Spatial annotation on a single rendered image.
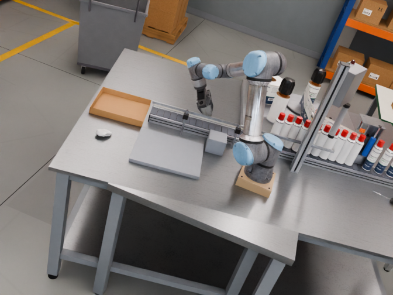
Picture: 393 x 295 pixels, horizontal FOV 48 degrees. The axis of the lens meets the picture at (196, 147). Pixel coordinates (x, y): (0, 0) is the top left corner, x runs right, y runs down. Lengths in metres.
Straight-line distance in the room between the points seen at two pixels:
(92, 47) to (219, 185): 2.60
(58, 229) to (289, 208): 1.18
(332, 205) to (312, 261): 0.66
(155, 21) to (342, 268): 3.91
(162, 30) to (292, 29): 2.12
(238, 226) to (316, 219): 0.44
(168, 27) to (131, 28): 1.52
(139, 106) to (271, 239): 1.14
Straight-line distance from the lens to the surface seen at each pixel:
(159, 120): 2.52
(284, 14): 6.93
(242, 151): 2.07
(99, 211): 2.79
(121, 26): 4.33
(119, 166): 2.16
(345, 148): 2.67
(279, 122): 2.51
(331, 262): 3.08
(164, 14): 5.77
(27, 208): 3.09
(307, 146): 2.46
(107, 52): 4.47
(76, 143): 2.27
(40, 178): 3.31
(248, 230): 2.05
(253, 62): 2.00
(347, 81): 2.29
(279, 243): 2.06
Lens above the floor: 2.17
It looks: 33 degrees down
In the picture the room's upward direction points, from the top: 18 degrees clockwise
